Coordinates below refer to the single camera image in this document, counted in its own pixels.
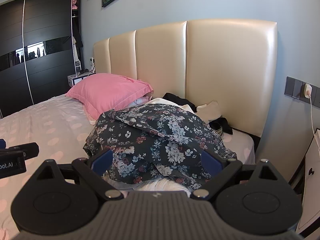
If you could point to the bed with pink-dotted sheet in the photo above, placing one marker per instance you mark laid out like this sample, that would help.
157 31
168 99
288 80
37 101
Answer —
37 122

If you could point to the pink pillow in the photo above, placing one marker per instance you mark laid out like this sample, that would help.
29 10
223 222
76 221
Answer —
105 92

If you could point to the white nightstand with cubbies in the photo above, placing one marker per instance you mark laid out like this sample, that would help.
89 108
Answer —
75 80

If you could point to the cream garment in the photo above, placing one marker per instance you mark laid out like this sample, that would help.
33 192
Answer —
210 110

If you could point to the white fuzzy cloth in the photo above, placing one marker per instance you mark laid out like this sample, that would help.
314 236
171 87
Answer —
165 186

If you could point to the open wardrobe shelf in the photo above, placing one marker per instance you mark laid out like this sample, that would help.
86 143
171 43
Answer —
78 22

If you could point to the grey wall switch panel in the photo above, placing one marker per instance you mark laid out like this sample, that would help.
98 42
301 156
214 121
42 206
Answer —
293 87

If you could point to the white wall remote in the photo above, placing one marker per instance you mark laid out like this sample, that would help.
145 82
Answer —
92 60

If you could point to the black garment with striped band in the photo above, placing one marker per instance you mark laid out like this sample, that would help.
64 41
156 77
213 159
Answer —
222 126

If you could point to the black cloth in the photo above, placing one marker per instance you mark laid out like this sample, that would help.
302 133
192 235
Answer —
177 98

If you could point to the white plug charger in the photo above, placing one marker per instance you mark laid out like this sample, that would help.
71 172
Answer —
307 90

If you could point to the pink clothes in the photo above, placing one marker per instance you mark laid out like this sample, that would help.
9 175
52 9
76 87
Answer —
74 3

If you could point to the white garment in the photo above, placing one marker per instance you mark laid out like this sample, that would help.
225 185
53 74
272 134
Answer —
162 101

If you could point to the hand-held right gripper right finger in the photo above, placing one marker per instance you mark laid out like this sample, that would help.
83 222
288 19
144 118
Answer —
211 161

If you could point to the white printed pillow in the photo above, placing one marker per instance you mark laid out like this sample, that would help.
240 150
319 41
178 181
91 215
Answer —
141 99

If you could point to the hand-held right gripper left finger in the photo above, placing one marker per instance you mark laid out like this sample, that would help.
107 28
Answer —
103 159

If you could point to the cream padded headboard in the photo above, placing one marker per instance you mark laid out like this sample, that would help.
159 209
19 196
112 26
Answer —
225 67

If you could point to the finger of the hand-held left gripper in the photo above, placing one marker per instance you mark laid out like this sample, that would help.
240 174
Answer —
2 144

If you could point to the dark hanging clothes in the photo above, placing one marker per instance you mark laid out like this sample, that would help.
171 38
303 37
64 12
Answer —
78 45

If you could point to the white nightstand with black knob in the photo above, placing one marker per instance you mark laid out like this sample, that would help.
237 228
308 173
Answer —
311 187

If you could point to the dark floral garment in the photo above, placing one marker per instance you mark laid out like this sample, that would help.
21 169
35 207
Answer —
160 135

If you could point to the black sliding wardrobe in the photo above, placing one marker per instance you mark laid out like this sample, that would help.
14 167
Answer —
45 67

